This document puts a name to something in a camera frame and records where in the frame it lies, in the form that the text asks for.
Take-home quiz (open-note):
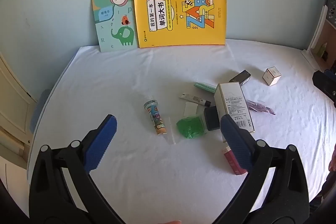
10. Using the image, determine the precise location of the white paper piece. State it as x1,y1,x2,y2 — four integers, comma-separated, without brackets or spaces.
183,102,199,117

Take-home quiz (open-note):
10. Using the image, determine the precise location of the green bottle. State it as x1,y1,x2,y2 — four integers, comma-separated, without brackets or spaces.
316,42,328,58

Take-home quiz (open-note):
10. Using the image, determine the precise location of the grey patterned storage bin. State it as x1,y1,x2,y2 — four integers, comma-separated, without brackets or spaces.
325,0,336,26

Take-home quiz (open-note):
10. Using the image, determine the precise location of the tall white box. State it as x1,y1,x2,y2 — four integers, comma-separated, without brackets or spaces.
213,82,256,134

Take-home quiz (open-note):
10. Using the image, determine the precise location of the colourful printed tube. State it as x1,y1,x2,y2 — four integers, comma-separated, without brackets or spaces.
143,99,168,136

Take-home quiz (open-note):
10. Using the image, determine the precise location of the green bag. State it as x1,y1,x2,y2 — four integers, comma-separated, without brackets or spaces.
176,114,206,140

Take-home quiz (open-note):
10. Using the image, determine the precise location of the clear plastic wrapper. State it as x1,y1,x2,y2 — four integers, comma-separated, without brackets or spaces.
164,117,177,145

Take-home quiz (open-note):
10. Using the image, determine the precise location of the green elephant exercise book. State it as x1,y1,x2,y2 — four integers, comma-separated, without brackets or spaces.
91,0,139,53

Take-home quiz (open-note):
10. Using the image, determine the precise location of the yellow word book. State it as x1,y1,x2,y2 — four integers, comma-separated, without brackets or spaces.
133,0,227,48

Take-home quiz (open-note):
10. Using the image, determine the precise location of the white bookshelf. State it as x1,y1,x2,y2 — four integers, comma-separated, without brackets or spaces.
301,0,336,72

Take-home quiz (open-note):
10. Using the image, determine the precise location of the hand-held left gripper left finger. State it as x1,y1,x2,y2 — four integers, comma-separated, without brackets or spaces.
28,114,126,224

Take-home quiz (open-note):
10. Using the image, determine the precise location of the black oblong box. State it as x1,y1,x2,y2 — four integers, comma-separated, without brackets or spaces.
229,70,252,87

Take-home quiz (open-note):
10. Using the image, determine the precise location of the white cosmetic tube dark cap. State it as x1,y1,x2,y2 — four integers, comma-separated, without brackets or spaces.
179,93,211,106

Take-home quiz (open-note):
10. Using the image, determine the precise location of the white cube box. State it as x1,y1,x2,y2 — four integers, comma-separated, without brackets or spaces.
262,67,282,86

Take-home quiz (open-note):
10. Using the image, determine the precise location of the small black box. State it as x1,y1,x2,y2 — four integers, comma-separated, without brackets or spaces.
203,106,221,131

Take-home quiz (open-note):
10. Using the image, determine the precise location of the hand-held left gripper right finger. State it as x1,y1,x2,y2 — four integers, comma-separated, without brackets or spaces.
210,114,309,224

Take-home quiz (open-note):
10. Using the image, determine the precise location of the person's right hand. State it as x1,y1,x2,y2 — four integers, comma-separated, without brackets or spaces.
328,142,336,172

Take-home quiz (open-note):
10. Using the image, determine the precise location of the cream cabinet door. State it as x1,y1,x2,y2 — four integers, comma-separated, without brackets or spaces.
0,52,40,159

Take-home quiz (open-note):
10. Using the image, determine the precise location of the purple wrapper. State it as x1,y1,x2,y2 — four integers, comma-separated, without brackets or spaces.
244,98,276,116

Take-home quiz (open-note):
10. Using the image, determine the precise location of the red box white end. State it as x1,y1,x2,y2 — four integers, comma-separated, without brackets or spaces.
223,144,248,175

